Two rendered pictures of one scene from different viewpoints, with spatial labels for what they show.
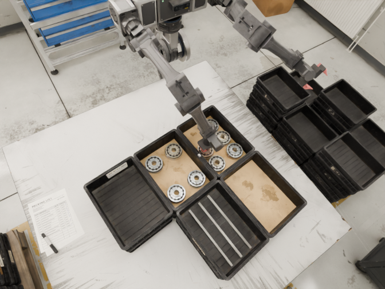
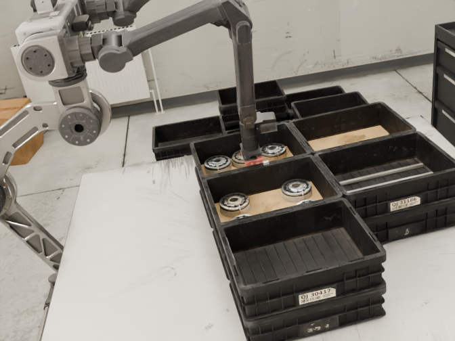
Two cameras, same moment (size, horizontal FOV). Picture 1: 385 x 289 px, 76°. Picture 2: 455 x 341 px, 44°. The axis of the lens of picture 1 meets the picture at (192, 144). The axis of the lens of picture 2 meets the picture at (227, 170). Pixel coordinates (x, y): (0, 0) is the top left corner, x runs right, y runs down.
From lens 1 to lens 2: 1.44 m
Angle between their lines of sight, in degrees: 46
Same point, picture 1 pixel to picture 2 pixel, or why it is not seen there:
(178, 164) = (260, 206)
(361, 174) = not seen: hidden behind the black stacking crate
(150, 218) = (338, 248)
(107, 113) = (77, 308)
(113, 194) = not seen: hidden behind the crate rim
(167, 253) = (401, 273)
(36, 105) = not seen: outside the picture
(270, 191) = (350, 139)
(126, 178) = (248, 266)
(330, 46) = (139, 123)
